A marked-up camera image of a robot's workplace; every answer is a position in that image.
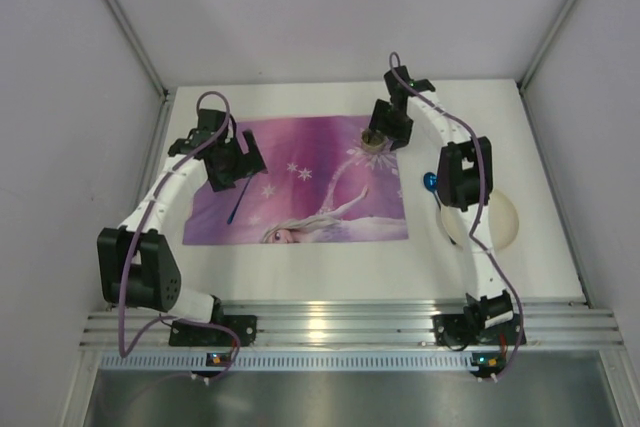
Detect small beige cup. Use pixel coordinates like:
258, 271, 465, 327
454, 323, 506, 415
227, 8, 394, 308
360, 128, 389, 155

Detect blue metal fork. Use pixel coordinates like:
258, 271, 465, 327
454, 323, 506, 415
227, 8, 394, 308
226, 175, 254, 225

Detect blue metal spoon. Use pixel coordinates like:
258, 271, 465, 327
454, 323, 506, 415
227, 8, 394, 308
423, 172, 441, 208

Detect purple printed placemat cloth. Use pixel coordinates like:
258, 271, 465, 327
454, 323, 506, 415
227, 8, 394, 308
183, 116, 409, 246

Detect cream round plate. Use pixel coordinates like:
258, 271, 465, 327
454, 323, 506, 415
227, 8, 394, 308
438, 189, 519, 251

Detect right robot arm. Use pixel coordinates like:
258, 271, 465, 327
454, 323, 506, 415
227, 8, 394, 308
362, 53, 514, 329

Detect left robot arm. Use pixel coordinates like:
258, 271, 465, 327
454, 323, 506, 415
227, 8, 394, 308
97, 109, 266, 323

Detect aluminium mounting rail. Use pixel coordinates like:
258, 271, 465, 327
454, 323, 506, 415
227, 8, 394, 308
78, 299, 625, 348

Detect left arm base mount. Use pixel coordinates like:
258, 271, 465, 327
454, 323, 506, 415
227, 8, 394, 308
168, 315, 258, 347

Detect left aluminium frame post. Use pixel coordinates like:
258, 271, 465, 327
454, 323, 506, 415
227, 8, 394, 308
102, 0, 168, 99

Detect aluminium frame post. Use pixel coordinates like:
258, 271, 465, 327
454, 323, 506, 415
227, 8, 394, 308
516, 0, 580, 94
102, 0, 168, 99

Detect perforated cable duct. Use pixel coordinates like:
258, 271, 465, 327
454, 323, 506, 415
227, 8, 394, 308
100, 350, 504, 372

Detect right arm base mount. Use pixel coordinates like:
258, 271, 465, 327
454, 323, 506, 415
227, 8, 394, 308
432, 314, 526, 351

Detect right aluminium frame post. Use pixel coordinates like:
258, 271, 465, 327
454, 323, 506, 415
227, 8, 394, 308
516, 0, 580, 94

